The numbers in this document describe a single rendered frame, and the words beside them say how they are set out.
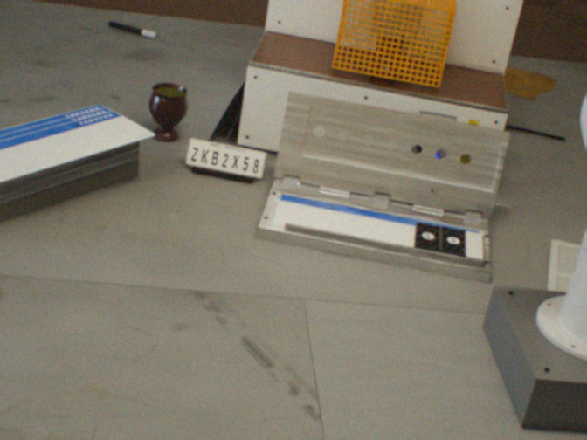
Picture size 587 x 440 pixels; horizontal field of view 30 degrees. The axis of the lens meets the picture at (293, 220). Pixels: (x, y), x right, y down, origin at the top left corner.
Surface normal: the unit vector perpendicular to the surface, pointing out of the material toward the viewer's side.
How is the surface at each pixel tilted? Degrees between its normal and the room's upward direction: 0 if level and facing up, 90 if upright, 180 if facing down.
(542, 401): 90
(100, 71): 0
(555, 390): 90
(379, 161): 76
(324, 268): 0
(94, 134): 0
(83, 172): 90
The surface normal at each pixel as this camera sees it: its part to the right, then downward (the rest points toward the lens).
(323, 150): -0.10, 0.25
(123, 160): 0.74, 0.42
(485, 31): -0.14, 0.47
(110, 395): 0.14, -0.86
